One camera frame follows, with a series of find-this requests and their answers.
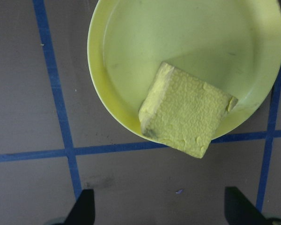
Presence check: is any yellow foam block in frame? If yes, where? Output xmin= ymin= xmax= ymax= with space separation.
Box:
xmin=138 ymin=61 xmax=239 ymax=159

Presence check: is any yellow plastic plate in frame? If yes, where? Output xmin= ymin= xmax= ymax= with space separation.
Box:
xmin=87 ymin=0 xmax=281 ymax=144

